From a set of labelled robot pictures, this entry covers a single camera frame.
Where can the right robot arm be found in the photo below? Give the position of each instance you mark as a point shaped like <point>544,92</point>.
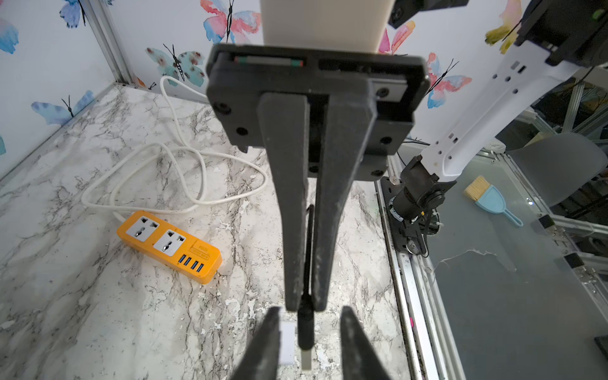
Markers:
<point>554,39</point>

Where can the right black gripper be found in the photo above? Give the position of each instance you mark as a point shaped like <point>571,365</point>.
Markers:
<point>335,115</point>

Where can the grey chair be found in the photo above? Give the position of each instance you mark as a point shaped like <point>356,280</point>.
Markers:
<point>559,165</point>

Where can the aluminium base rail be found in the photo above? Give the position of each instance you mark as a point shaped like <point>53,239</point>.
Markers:
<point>429,342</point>

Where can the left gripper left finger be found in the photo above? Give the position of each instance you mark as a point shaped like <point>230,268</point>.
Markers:
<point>261,359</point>

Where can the orange power strip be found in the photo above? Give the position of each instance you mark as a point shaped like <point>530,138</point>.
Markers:
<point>171,246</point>

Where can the blue hand brush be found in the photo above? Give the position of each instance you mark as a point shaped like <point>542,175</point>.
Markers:
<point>490,199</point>

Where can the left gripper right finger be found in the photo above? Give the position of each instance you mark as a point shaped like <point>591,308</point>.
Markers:
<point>359,360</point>

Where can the white charger adapter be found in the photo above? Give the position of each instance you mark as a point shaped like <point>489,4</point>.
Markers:
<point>287,343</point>

